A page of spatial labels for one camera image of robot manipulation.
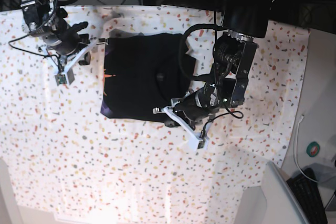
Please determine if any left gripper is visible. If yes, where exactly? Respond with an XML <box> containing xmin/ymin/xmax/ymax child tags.
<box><xmin>175</xmin><ymin>87</ymin><xmax>220</xmax><ymax>127</ymax></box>

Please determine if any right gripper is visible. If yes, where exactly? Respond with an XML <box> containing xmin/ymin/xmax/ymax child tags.
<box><xmin>43</xmin><ymin>22</ymin><xmax>88</xmax><ymax>56</ymax></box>

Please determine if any black t-shirt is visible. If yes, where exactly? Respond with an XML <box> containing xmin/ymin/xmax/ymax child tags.
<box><xmin>101</xmin><ymin>33</ymin><xmax>191</xmax><ymax>123</ymax></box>

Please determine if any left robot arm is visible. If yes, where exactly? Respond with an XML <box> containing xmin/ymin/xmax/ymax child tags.
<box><xmin>171</xmin><ymin>0</ymin><xmax>273</xmax><ymax>126</ymax></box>

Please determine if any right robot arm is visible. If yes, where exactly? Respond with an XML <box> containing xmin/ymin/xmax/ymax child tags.
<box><xmin>20</xmin><ymin>0</ymin><xmax>88</xmax><ymax>56</ymax></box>

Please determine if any terrazzo pattern tablecloth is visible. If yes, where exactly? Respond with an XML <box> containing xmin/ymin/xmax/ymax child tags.
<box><xmin>1</xmin><ymin>10</ymin><xmax>310</xmax><ymax>223</ymax></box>

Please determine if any grey plastic bin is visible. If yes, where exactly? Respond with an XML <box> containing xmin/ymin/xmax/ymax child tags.
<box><xmin>234</xmin><ymin>162</ymin><xmax>309</xmax><ymax>223</ymax></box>

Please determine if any green tape roll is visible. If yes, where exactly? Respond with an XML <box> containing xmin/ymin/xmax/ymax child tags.
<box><xmin>306</xmin><ymin>142</ymin><xmax>320</xmax><ymax>157</ymax></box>

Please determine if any black keyboard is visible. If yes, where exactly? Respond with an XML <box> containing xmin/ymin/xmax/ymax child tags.
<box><xmin>287</xmin><ymin>174</ymin><xmax>328</xmax><ymax>224</ymax></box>

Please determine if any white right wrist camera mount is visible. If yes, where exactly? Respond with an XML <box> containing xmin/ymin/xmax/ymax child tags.
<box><xmin>48</xmin><ymin>34</ymin><xmax>108</xmax><ymax>86</ymax></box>

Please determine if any white usb cable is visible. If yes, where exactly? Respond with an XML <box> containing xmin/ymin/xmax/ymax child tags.
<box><xmin>293</xmin><ymin>113</ymin><xmax>320</xmax><ymax>183</ymax></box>

